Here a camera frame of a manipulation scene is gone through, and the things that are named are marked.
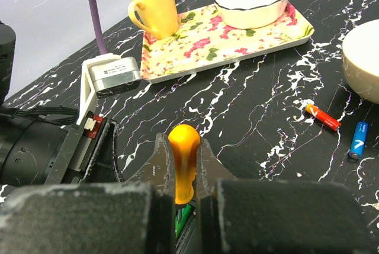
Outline beige round bowl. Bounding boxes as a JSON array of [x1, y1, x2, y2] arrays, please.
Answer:
[[342, 20, 378, 104]]

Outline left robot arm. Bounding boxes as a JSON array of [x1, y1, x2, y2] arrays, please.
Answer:
[[1, 104, 123, 187]]

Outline red orange battery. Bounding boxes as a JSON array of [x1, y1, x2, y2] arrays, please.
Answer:
[[305, 104, 341, 131]]

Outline white scalloped bowl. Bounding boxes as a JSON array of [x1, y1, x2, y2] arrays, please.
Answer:
[[214, 0, 289, 29]]

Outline light blue battery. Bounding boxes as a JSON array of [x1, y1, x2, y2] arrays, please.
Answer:
[[349, 121, 368, 160]]

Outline floral rectangular tray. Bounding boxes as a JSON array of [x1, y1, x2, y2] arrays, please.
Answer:
[[140, 4, 314, 83]]

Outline black remote control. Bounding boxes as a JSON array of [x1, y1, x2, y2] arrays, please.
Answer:
[[176, 200, 197, 254]]

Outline green battery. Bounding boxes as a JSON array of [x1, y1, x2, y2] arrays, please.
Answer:
[[175, 204, 194, 239]]

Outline yellow mug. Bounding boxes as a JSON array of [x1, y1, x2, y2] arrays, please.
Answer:
[[128, 0, 179, 39]]

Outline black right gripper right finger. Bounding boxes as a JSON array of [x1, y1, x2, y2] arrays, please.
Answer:
[[196, 139, 375, 253]]

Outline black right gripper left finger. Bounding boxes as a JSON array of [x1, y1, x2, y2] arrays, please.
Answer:
[[1, 133, 175, 253]]

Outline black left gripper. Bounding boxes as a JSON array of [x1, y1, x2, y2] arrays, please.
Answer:
[[44, 112, 123, 185]]

